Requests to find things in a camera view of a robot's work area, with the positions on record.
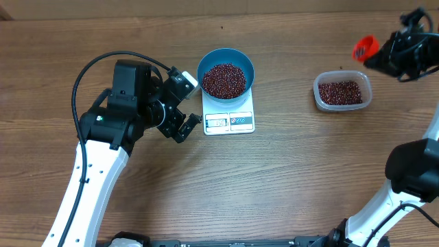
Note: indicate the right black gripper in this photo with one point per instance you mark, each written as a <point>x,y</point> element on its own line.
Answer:
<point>392,60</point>

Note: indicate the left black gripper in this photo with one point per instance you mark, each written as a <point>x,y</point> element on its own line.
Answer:
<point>171,130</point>

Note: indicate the orange measuring scoop blue handle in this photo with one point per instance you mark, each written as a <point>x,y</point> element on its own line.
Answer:
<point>365,48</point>

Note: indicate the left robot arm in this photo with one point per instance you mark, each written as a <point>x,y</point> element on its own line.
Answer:
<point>139,99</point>

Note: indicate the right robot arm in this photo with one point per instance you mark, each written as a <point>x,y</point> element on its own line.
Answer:
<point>412,168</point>

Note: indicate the white digital kitchen scale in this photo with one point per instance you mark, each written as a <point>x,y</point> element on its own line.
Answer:
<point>228,117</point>

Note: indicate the red beans in bowl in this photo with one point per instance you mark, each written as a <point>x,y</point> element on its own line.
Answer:
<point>224,81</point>

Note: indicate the blue bowl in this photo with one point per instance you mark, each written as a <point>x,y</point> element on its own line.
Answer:
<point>223,56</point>

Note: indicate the clear plastic container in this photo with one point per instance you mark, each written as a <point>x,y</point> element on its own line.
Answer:
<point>341,76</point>

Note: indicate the red adzuki beans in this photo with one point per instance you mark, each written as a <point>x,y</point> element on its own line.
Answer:
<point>340,93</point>

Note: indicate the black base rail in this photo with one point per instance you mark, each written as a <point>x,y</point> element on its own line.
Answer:
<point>133,239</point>

